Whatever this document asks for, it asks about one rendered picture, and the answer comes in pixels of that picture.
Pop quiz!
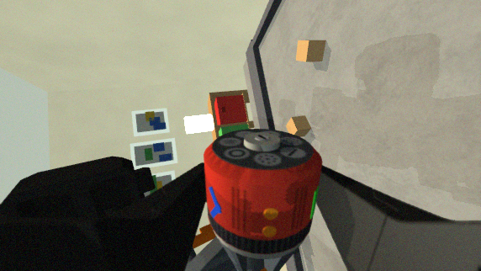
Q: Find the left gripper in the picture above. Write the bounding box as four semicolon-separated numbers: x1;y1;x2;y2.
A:
0;157;141;218

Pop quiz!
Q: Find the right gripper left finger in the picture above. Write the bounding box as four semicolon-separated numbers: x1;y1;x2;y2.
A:
0;162;207;271

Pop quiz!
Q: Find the tan block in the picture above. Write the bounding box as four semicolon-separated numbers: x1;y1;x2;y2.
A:
296;40;326;62
286;115;311;137

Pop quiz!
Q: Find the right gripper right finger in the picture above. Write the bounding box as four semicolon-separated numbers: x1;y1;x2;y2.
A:
316;165;481;271

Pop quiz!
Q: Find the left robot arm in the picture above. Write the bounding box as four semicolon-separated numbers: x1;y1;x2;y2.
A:
135;167;156;199

